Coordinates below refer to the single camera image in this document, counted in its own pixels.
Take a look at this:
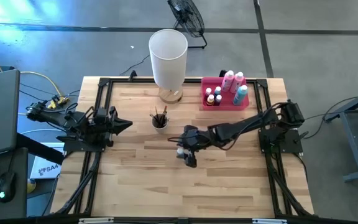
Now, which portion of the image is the pink plastic tray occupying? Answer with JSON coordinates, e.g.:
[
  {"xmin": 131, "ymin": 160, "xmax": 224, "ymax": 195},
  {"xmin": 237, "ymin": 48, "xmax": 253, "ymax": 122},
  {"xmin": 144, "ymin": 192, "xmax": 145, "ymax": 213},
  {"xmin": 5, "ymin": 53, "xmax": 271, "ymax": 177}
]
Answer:
[{"xmin": 201, "ymin": 77, "xmax": 250, "ymax": 111}]

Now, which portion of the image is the black aluminium table frame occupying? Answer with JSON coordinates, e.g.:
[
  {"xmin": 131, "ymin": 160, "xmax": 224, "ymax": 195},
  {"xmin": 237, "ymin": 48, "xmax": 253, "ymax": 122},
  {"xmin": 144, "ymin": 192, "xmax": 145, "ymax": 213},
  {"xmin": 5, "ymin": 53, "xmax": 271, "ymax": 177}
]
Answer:
[{"xmin": 50, "ymin": 70, "xmax": 316, "ymax": 224}]

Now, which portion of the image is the yellow floor cable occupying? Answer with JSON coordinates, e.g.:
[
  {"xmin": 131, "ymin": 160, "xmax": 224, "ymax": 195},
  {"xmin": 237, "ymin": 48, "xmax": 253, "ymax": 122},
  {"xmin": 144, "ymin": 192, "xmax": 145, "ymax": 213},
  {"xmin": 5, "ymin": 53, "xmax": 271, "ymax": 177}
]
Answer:
[{"xmin": 0, "ymin": 51, "xmax": 70, "ymax": 116}]

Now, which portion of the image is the white cardboard box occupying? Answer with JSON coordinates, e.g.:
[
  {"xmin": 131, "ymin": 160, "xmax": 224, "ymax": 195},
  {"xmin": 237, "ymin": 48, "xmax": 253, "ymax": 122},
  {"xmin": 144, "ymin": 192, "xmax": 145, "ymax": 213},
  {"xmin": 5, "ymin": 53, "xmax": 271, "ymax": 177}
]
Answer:
[{"xmin": 29, "ymin": 155, "xmax": 62, "ymax": 180}]

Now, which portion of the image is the beige paper cup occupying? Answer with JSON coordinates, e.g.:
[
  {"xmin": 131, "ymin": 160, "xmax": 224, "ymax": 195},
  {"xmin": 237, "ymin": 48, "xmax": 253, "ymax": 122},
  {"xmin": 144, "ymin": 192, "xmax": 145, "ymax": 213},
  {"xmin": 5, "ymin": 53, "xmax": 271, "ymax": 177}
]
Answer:
[{"xmin": 151, "ymin": 113, "xmax": 170, "ymax": 134}]

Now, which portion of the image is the black floor fan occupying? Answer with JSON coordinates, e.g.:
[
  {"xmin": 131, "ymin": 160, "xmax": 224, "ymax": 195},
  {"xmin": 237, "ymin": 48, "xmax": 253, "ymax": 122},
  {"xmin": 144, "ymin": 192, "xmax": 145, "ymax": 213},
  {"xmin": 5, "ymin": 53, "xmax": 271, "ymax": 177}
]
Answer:
[{"xmin": 167, "ymin": 0, "xmax": 208, "ymax": 50}]

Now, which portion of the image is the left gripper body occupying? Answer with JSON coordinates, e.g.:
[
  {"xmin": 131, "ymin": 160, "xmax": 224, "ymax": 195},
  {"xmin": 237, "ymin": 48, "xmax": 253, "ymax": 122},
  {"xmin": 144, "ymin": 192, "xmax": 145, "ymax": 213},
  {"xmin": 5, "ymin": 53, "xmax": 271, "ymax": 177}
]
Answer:
[{"xmin": 92, "ymin": 105, "xmax": 118, "ymax": 147}]

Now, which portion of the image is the large teal paint bottle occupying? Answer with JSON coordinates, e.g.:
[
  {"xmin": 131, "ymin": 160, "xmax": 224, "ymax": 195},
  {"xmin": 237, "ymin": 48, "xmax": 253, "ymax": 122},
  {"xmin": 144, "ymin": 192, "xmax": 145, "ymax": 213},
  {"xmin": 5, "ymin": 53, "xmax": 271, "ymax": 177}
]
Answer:
[{"xmin": 232, "ymin": 85, "xmax": 249, "ymax": 106}]

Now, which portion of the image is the white table lamp wooden base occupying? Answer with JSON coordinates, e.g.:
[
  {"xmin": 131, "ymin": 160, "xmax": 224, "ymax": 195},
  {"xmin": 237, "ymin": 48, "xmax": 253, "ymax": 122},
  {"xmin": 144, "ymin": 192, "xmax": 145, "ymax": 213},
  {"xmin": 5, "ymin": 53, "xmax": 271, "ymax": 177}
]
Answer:
[{"xmin": 148, "ymin": 28, "xmax": 188, "ymax": 105}]

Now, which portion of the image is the grey side desk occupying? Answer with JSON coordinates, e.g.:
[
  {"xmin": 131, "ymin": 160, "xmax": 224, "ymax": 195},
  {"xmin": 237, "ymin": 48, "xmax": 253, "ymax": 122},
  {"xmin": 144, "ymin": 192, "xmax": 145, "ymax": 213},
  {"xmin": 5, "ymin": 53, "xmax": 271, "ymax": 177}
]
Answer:
[{"xmin": 0, "ymin": 146, "xmax": 29, "ymax": 220}]

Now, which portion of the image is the large light pink paint bottle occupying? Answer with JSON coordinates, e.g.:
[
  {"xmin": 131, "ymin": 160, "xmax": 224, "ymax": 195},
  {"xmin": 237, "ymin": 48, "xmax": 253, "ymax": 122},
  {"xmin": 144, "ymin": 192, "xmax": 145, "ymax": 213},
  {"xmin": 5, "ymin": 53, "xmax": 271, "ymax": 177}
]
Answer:
[{"xmin": 221, "ymin": 70, "xmax": 235, "ymax": 93}]

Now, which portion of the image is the black computer mouse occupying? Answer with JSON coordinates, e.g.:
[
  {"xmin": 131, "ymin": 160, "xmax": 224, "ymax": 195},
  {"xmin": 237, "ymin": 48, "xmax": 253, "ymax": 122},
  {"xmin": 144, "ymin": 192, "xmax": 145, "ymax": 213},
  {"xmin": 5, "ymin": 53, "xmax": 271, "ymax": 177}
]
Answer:
[{"xmin": 0, "ymin": 170, "xmax": 16, "ymax": 203}]

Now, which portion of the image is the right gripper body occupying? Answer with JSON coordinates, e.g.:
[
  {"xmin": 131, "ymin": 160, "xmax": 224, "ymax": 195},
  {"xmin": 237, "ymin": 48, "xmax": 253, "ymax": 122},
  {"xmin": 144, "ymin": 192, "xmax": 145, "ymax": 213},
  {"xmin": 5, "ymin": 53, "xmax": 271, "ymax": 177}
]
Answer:
[{"xmin": 177, "ymin": 124, "xmax": 213, "ymax": 169}]

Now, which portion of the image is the black floor cable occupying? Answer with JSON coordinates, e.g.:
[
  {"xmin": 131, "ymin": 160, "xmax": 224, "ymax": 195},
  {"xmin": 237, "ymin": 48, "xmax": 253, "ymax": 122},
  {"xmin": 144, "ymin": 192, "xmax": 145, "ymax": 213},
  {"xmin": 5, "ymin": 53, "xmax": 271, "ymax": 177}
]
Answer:
[{"xmin": 119, "ymin": 54, "xmax": 151, "ymax": 77}]

